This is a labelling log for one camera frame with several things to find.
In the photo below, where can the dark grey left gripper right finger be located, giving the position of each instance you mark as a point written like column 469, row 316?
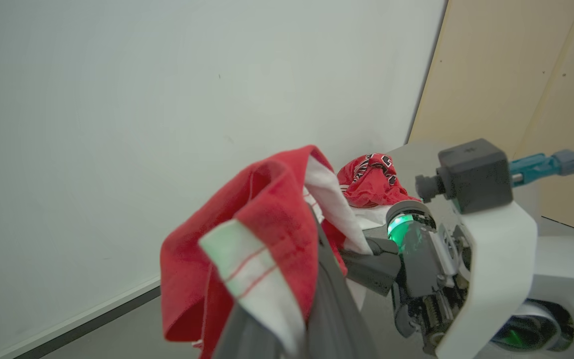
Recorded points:
column 334, row 314

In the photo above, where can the white garment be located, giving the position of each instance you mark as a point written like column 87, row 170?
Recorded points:
column 337, row 209

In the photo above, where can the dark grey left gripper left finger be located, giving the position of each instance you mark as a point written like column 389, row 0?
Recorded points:
column 252, row 336

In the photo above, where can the white and black baseboard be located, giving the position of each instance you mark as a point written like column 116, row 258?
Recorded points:
column 82, row 316

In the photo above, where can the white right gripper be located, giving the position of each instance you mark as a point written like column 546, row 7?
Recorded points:
column 496, row 279

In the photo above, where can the red Bulls print garment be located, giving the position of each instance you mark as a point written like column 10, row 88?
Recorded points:
column 371, row 182

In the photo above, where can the beige wooden panel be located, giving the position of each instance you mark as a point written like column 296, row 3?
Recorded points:
column 506, row 70

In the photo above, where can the red shorts white striped trim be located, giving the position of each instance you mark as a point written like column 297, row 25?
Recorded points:
column 267, row 219

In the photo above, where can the dark grey right wrist camera box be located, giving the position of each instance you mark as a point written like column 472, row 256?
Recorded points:
column 474, row 174

